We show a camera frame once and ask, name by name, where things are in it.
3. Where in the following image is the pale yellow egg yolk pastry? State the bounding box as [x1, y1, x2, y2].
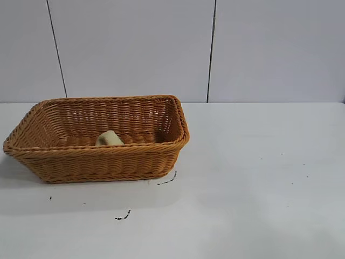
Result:
[95, 130, 125, 147]

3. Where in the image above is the brown woven wicker basket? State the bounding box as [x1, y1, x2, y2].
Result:
[2, 94, 191, 185]

